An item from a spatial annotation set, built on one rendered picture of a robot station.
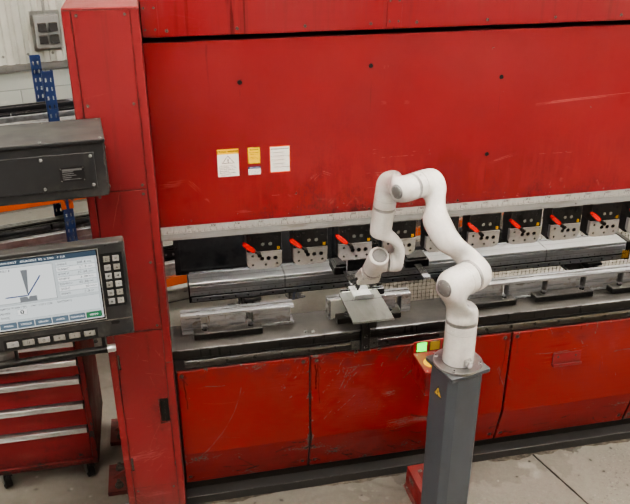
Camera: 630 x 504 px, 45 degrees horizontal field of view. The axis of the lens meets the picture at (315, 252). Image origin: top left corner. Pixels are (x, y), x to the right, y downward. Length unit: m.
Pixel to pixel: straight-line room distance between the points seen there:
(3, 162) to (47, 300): 0.49
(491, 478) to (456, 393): 1.13
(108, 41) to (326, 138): 0.94
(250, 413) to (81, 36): 1.79
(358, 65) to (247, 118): 0.48
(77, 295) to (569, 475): 2.61
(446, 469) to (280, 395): 0.82
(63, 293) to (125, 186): 0.47
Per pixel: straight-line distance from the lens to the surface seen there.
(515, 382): 3.90
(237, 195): 3.14
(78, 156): 2.52
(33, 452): 3.98
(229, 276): 3.65
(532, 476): 4.12
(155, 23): 2.93
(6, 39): 7.02
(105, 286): 2.68
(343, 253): 3.33
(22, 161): 2.53
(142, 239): 2.97
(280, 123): 3.07
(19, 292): 2.68
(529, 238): 3.64
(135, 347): 3.19
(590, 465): 4.27
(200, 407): 3.50
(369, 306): 3.35
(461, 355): 2.94
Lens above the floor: 2.66
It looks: 26 degrees down
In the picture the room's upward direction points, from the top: straight up
